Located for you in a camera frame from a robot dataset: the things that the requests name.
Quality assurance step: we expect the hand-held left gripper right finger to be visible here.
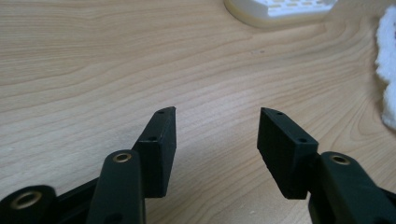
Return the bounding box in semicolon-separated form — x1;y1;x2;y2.
257;106;396;224

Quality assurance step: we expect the white perforated plastic basket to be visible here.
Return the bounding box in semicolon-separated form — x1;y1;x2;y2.
223;0;339;30

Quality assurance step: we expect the white fluffy cloth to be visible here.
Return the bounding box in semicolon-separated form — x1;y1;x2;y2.
375;5;396;130

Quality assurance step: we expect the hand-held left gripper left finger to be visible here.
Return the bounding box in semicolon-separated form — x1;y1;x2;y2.
85;105;177;224

